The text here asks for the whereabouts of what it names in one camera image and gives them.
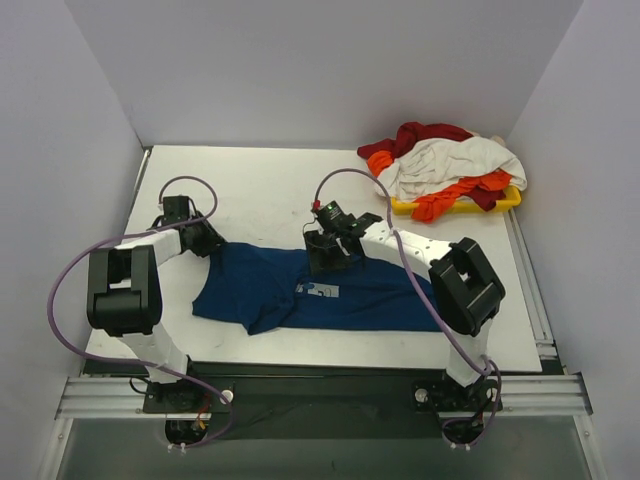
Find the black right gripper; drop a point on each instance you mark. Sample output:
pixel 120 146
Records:
pixel 322 254

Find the blue Mickey Mouse t-shirt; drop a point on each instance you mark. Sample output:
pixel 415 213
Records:
pixel 264 289

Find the orange t-shirt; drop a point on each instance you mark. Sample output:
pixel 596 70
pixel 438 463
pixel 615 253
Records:
pixel 434 175

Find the yellow plastic bin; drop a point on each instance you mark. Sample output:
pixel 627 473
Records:
pixel 511 198

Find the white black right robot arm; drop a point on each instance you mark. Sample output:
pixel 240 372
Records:
pixel 456 282

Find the dark red t-shirt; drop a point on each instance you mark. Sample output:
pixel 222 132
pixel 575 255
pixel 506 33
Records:
pixel 430 135

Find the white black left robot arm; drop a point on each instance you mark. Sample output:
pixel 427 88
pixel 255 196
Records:
pixel 124 297

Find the aluminium mounting rail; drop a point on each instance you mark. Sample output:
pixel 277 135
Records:
pixel 115 398

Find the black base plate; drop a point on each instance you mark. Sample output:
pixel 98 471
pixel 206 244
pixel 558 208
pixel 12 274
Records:
pixel 327 422

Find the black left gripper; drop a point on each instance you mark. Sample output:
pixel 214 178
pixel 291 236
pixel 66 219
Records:
pixel 208 242

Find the white t-shirt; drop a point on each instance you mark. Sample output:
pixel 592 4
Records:
pixel 435 164

